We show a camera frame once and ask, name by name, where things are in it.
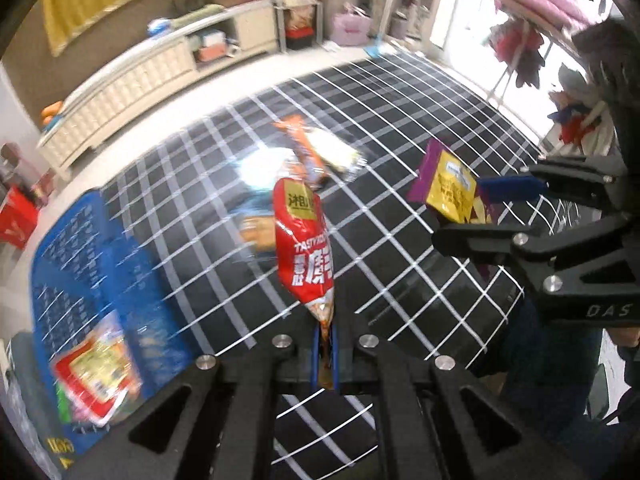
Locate yellow purple snack packet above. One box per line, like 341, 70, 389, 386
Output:
408, 139, 495, 224

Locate red spicy snack packet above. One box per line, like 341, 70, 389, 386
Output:
272, 178, 335, 389

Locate clear cream cracker pack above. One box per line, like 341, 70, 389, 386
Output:
304, 127, 367, 180

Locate light blue pastry pack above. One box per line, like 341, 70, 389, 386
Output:
232, 148, 304, 255

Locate orange snack stick pack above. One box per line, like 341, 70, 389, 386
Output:
273, 115, 328, 190

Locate blue plastic basket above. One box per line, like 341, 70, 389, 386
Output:
29, 190, 195, 453

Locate large red yellow snack bag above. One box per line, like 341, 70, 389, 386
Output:
51, 311, 143, 427

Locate person right hand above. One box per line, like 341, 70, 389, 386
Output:
606, 327, 640, 349

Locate person blue trouser leg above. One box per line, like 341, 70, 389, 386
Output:
499, 299, 606, 421

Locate black white grid tablecloth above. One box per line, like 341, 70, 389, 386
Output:
98, 52, 551, 480

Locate pink gift bag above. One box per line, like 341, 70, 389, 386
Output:
330, 3, 371, 47

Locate white metal shelf rack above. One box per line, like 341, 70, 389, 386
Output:
259, 0, 327, 53

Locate cream tv cabinet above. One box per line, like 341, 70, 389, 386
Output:
37, 0, 278, 181

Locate red paper bag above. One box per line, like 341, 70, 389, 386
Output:
0, 186, 38, 250

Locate blue tissue box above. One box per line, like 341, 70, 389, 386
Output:
146, 18, 172, 37

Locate oranges on blue plate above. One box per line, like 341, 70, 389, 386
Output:
40, 101, 64, 127

